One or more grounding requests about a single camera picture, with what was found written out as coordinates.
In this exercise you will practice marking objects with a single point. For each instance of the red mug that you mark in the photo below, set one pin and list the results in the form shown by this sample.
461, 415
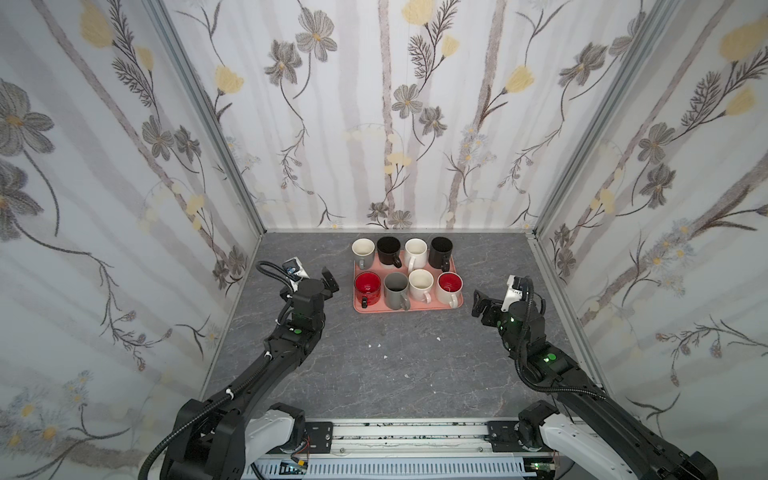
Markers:
367, 289

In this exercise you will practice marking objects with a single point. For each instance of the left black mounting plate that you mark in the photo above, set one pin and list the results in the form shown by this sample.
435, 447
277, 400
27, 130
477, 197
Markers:
316, 438

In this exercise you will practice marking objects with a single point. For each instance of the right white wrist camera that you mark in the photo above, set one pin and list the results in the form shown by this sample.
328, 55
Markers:
517, 290

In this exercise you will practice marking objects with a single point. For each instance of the white slotted cable duct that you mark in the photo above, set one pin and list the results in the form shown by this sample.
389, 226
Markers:
393, 468

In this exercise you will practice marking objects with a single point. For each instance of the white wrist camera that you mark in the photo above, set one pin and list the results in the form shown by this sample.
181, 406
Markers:
517, 290
294, 269

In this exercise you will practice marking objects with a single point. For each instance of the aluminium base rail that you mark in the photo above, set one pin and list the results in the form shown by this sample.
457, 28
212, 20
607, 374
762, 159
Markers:
277, 433

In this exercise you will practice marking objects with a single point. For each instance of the white ribbed mug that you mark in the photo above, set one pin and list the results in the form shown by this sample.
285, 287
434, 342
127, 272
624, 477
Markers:
416, 254

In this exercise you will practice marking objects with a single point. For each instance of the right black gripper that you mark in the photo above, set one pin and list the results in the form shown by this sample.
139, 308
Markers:
491, 307

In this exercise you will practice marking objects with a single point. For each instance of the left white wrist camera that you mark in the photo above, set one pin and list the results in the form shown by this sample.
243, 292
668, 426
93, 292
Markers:
294, 269

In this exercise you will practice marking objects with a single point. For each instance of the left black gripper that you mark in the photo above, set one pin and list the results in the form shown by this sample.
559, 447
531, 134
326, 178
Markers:
325, 292

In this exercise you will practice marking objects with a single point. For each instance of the pale pink mug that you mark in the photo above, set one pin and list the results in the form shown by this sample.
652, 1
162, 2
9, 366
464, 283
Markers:
421, 282

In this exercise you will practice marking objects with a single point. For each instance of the black dark grey mug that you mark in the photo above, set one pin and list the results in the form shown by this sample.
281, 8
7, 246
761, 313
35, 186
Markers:
440, 253

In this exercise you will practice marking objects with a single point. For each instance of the black and white mug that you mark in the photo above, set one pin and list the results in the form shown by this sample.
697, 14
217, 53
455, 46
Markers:
388, 250

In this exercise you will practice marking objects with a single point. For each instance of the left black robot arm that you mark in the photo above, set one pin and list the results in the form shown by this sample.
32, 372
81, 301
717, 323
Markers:
208, 440

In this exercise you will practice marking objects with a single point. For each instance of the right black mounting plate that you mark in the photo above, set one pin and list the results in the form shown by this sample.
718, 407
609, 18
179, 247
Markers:
513, 436

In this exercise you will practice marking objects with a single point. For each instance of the cream upside-down mug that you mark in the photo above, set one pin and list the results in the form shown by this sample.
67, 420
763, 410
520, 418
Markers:
449, 289

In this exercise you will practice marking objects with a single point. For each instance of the grey upside-down mug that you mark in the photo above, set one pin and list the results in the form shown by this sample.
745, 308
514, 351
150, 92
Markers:
396, 291

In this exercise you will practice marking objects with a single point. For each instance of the black mounting plate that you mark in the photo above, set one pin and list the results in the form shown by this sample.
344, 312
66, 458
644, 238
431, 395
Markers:
316, 438
513, 436

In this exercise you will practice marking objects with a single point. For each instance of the light grey mug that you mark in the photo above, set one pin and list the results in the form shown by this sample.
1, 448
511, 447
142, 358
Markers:
364, 251

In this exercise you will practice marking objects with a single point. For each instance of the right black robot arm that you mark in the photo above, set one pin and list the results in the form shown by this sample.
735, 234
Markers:
546, 369

